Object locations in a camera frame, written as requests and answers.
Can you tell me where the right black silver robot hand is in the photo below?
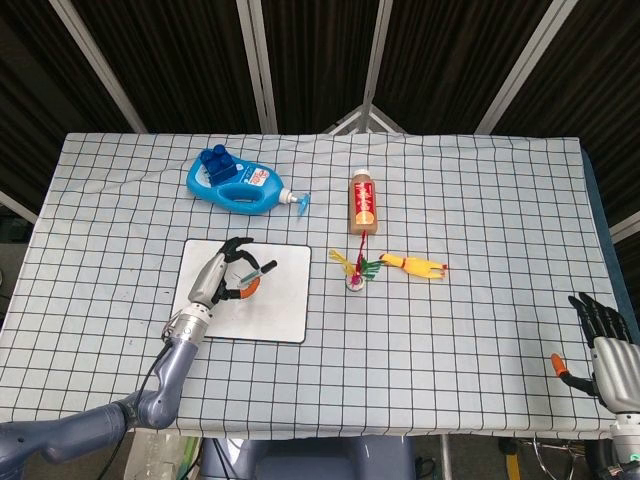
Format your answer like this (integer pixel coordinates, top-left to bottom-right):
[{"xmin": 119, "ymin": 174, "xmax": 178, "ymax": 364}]
[{"xmin": 549, "ymin": 292, "xmax": 640, "ymax": 415}]

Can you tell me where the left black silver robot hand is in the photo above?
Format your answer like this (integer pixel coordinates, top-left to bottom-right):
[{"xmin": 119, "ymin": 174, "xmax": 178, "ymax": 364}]
[{"xmin": 187, "ymin": 237, "xmax": 263, "ymax": 307}]

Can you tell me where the green whiteboard marker black cap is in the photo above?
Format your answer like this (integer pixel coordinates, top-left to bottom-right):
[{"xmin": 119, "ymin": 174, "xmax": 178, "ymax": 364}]
[{"xmin": 238, "ymin": 260, "xmax": 279, "ymax": 289}]

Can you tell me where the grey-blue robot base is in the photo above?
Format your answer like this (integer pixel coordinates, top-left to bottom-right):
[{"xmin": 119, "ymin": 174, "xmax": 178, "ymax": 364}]
[{"xmin": 199, "ymin": 435, "xmax": 416, "ymax": 480}]

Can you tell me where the white dry-erase board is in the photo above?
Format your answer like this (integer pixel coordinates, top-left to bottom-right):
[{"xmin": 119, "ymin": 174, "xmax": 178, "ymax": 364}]
[{"xmin": 169, "ymin": 238, "xmax": 313, "ymax": 345}]

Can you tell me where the blue detergent pump bottle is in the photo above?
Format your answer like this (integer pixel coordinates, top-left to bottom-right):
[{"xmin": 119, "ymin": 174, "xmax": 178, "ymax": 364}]
[{"xmin": 186, "ymin": 148, "xmax": 312, "ymax": 219}]

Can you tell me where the dark blue toy brick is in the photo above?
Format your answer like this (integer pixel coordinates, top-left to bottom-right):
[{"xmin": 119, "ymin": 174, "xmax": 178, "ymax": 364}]
[{"xmin": 200, "ymin": 144, "xmax": 237, "ymax": 184}]

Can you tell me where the yellow tool under table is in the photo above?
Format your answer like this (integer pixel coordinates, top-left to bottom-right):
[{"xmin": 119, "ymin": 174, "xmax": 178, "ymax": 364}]
[{"xmin": 501, "ymin": 437, "xmax": 522, "ymax": 480}]

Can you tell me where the colourful feather shuttlecock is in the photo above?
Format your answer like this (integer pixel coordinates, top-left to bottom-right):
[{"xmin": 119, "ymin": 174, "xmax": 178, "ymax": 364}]
[{"xmin": 328, "ymin": 230, "xmax": 384, "ymax": 293}]

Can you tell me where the brown drink bottle red label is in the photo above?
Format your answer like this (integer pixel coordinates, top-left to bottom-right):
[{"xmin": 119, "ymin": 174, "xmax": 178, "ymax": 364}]
[{"xmin": 347, "ymin": 168, "xmax": 381, "ymax": 236}]

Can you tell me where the white black checked tablecloth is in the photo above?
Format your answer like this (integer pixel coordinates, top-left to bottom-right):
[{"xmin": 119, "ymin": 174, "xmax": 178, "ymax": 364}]
[{"xmin": 0, "ymin": 131, "xmax": 626, "ymax": 441}]

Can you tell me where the clear plastic bag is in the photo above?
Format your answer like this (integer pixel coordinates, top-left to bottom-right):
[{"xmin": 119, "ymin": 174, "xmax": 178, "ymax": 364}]
[{"xmin": 123, "ymin": 432, "xmax": 201, "ymax": 480}]

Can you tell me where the metal table leg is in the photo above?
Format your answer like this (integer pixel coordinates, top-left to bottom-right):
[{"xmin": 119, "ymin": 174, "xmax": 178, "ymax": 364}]
[{"xmin": 439, "ymin": 434, "xmax": 455, "ymax": 480}]

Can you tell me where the yellow rubber chicken toy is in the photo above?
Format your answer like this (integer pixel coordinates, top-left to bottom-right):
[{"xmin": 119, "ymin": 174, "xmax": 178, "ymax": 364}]
[{"xmin": 377, "ymin": 252, "xmax": 449, "ymax": 281}]

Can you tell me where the white triangular partition foot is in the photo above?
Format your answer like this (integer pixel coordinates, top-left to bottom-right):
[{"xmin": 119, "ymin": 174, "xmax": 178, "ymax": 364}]
[{"xmin": 322, "ymin": 103, "xmax": 409, "ymax": 135}]

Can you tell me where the bundle of loose cables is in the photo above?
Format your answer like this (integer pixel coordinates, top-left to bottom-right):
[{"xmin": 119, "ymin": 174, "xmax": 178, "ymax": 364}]
[{"xmin": 529, "ymin": 433, "xmax": 611, "ymax": 480}]

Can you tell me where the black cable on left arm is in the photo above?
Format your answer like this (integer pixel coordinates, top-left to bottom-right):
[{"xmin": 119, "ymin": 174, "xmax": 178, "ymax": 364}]
[{"xmin": 97, "ymin": 327, "xmax": 175, "ymax": 480}]

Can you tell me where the white partition frame post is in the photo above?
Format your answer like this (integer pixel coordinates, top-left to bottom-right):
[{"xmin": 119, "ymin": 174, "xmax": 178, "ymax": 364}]
[
  {"xmin": 474, "ymin": 0, "xmax": 580, "ymax": 135},
  {"xmin": 48, "ymin": 0, "xmax": 150, "ymax": 134},
  {"xmin": 358, "ymin": 0, "xmax": 395, "ymax": 134},
  {"xmin": 236, "ymin": 0, "xmax": 279, "ymax": 135}
]

